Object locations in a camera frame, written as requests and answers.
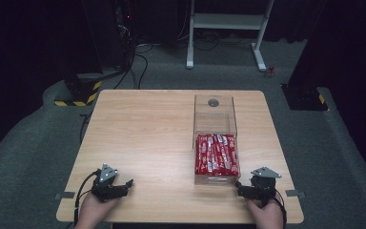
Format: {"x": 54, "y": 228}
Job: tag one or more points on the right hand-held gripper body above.
{"x": 263, "y": 183}

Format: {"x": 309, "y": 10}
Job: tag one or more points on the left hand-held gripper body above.
{"x": 104, "y": 184}

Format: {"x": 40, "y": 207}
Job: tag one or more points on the person's left hand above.
{"x": 92, "y": 210}

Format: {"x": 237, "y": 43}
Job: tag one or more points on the grey tape strip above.
{"x": 295, "y": 193}
{"x": 65, "y": 195}

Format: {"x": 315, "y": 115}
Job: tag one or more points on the pile of red snack packets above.
{"x": 216, "y": 155}

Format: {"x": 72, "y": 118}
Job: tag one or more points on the clear acrylic box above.
{"x": 215, "y": 127}

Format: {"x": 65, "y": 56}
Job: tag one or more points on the grey round table grommet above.
{"x": 213, "y": 102}

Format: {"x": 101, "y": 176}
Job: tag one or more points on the black stand base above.
{"x": 303, "y": 97}

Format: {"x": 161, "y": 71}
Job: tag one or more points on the black stand with striped base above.
{"x": 81, "y": 90}

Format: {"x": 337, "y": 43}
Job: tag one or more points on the white metal desk frame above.
{"x": 225, "y": 21}

